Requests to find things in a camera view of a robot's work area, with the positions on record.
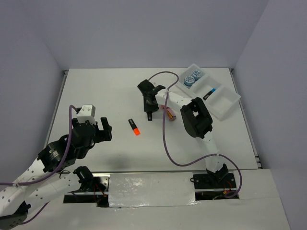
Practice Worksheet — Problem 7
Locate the pink highlighter marker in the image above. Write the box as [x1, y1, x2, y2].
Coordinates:
[147, 112, 153, 121]

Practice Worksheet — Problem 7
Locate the orange highlighter marker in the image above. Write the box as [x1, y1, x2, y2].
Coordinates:
[128, 119, 140, 136]

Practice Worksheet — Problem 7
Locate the pink-capped tube of pens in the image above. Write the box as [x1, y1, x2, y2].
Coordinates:
[159, 105, 177, 121]

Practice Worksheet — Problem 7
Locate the blue slime jar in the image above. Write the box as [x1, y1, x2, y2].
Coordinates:
[183, 75, 195, 87]
[192, 70, 203, 81]

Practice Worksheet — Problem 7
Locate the blue highlighter marker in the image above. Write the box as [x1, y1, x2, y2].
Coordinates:
[203, 88, 216, 101]

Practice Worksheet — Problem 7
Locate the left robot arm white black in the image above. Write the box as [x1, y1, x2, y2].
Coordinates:
[0, 117, 112, 230]

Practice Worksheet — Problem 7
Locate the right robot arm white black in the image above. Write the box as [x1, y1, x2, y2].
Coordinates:
[137, 80, 225, 167]

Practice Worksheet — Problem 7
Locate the white three-compartment tray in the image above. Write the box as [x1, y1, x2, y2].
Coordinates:
[177, 64, 241, 121]

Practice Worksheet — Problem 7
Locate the silver foil sheet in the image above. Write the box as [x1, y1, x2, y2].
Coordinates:
[108, 172, 197, 207]

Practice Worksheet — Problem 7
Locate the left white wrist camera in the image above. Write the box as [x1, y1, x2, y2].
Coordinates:
[76, 104, 95, 124]

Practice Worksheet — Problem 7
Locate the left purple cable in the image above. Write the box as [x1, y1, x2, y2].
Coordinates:
[0, 104, 81, 225]

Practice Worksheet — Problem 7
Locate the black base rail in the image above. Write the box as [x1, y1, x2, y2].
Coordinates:
[63, 172, 238, 208]

